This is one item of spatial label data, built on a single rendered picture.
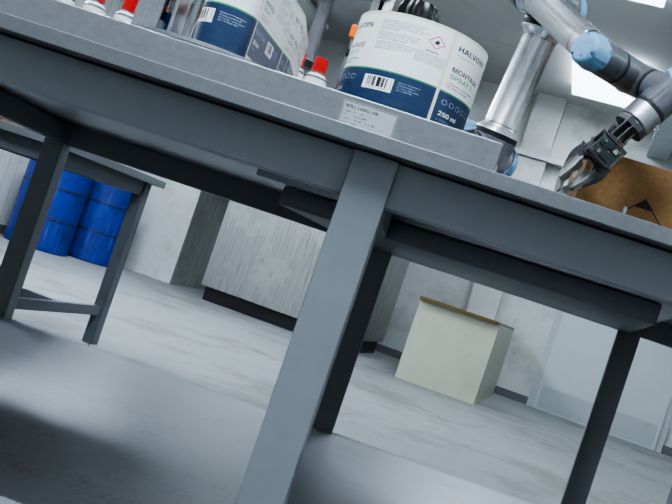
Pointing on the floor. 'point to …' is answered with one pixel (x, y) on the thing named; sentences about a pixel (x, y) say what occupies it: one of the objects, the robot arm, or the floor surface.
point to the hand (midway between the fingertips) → (559, 188)
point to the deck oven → (280, 271)
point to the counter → (454, 351)
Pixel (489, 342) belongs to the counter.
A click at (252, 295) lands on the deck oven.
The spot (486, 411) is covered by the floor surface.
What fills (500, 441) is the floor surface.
